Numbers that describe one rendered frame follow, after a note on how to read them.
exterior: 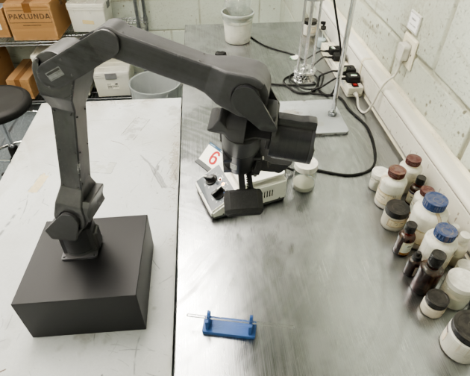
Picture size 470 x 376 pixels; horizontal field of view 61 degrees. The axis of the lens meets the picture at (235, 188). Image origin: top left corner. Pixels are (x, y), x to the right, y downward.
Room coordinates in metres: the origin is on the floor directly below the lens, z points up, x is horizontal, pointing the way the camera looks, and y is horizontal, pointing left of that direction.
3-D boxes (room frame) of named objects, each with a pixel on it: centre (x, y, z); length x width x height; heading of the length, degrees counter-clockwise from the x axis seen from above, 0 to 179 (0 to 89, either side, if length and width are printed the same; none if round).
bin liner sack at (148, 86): (2.31, 0.50, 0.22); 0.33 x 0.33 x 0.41
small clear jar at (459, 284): (0.45, -0.44, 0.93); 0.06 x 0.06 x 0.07
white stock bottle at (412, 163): (0.78, -0.44, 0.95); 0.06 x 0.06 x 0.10
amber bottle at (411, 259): (0.52, -0.37, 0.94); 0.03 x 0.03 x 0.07
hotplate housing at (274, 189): (0.77, -0.02, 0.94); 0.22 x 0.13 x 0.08; 113
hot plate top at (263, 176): (0.78, -0.05, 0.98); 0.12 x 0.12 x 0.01; 23
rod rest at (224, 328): (0.39, 0.01, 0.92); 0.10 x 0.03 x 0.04; 83
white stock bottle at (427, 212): (0.61, -0.42, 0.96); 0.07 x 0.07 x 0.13
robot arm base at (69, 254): (0.50, 0.29, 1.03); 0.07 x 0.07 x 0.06; 5
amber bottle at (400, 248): (0.57, -0.37, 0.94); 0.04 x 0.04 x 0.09
